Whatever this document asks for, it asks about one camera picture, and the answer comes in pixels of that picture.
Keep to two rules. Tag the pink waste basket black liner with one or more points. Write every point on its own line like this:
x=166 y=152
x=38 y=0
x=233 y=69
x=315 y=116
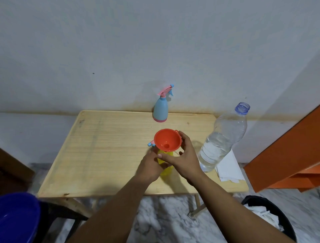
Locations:
x=287 y=220

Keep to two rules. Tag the crumpled white tissues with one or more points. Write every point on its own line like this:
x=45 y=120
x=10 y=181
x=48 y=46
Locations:
x=265 y=215

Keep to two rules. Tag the black chair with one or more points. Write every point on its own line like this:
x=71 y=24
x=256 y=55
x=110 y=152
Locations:
x=57 y=217

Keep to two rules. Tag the dark brown wooden furniture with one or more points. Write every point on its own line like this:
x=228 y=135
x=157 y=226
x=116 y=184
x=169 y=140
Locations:
x=12 y=175

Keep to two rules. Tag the blue plastic basin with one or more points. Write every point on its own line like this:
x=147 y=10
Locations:
x=17 y=217

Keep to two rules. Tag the red plastic funnel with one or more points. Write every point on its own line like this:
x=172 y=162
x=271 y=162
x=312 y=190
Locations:
x=162 y=139

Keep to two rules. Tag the blue spray bottle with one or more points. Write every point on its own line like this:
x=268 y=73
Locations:
x=160 y=110

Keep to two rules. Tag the person's right forearm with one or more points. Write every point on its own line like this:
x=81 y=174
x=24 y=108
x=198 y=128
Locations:
x=230 y=215

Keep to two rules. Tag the wooden table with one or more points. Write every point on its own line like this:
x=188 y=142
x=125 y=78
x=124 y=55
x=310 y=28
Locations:
x=100 y=155

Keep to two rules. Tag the yellow spray bottle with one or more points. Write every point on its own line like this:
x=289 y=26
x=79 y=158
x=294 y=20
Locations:
x=167 y=171

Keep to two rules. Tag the orange cabinet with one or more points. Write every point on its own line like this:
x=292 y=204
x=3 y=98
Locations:
x=282 y=160

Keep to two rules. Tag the white paper napkins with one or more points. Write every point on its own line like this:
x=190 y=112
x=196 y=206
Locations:
x=230 y=167

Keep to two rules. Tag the person's left hand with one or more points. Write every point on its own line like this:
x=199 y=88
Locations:
x=147 y=167

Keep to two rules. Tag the person's right hand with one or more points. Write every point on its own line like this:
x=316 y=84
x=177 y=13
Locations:
x=187 y=165

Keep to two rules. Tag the person's left forearm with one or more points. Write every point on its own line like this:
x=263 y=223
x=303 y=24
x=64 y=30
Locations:
x=112 y=217

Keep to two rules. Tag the clear plastic water bottle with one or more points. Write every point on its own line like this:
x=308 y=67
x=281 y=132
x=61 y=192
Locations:
x=220 y=142

